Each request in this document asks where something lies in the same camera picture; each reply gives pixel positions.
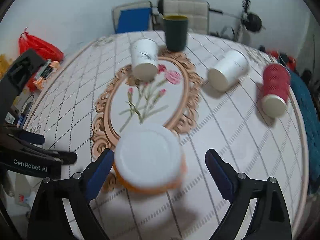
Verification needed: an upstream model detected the white padded chair right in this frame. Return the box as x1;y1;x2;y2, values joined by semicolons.
158;0;209;35

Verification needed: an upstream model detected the patterned floral tablecloth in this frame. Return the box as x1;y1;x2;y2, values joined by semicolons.
25;31;308;239

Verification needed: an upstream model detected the white paper cup left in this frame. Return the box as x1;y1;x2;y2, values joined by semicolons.
130;38;158;82

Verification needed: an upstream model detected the yellow snack bag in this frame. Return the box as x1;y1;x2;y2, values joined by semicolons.
0;54;13;79

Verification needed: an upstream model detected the white weight bench rack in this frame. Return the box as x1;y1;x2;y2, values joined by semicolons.
209;0;251;41

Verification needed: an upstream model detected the white paper cup right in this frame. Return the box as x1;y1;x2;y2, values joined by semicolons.
208;50;249;92

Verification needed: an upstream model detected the dark green cup yellow inside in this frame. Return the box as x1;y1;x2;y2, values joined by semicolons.
163;15;188;52

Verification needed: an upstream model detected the orange snack package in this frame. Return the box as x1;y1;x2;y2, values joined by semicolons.
33;59;61;90

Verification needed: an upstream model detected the orange and white paper cup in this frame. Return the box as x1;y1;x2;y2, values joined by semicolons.
114;124;187;194

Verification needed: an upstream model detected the red corrugated paper cup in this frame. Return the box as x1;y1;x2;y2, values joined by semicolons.
261;63;291;118

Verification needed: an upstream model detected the red plastic bag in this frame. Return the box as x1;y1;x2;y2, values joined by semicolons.
18;28;64;92

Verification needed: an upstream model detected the red bag on floor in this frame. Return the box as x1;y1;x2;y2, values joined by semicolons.
266;50;296;71

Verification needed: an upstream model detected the teal quilted blanket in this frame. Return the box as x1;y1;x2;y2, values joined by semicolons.
290;70;319;194

